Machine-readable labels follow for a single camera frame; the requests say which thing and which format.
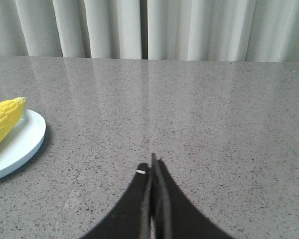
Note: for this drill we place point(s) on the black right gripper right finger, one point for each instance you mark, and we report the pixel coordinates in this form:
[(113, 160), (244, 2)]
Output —
[(174, 216)]

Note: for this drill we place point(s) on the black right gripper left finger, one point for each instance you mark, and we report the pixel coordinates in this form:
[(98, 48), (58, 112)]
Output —
[(130, 217)]

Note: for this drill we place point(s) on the light blue round plate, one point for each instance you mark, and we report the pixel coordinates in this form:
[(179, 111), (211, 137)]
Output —
[(22, 143)]

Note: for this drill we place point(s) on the yellow corn cob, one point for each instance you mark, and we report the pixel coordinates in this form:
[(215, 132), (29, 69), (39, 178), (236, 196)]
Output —
[(10, 113)]

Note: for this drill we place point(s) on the white pleated curtain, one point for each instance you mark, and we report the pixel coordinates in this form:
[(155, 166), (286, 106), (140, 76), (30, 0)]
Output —
[(213, 30)]

